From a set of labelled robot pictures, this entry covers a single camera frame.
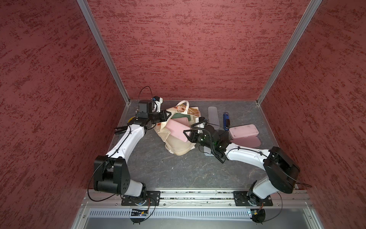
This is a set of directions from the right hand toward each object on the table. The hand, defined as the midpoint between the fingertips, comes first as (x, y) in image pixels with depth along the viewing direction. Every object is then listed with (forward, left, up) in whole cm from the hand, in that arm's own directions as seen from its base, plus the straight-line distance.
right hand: (184, 134), depth 81 cm
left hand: (+10, +8, +6) cm, 14 cm away
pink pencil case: (+4, +5, -1) cm, 6 cm away
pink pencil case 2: (+11, -43, -16) cm, 47 cm away
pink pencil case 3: (+3, -46, -17) cm, 50 cm away
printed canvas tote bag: (-2, +7, -11) cm, 13 cm away
